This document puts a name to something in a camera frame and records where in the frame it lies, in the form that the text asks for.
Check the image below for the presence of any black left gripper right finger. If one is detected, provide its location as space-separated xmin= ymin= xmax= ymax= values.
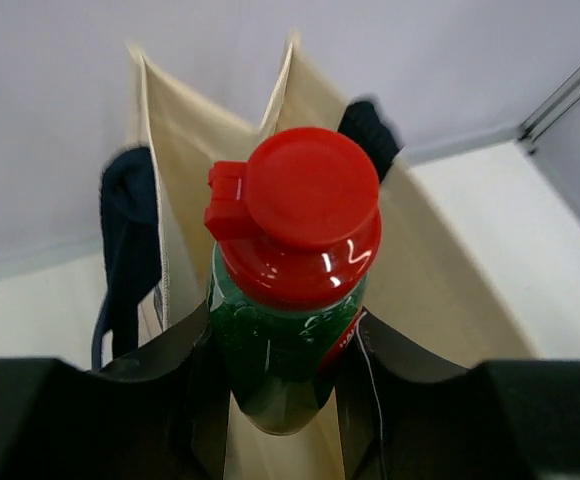
xmin=336 ymin=312 xmax=580 ymax=479

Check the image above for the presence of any beige canvas tote bag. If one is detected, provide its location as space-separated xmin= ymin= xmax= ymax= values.
xmin=95 ymin=40 xmax=529 ymax=479

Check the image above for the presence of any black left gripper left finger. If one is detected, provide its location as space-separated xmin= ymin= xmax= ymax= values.
xmin=0 ymin=306 xmax=230 ymax=479

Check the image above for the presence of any right aluminium frame post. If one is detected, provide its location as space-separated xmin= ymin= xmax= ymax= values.
xmin=517 ymin=66 xmax=580 ymax=155

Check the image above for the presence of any green bottle red cap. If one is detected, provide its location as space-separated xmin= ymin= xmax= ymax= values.
xmin=204 ymin=127 xmax=382 ymax=435

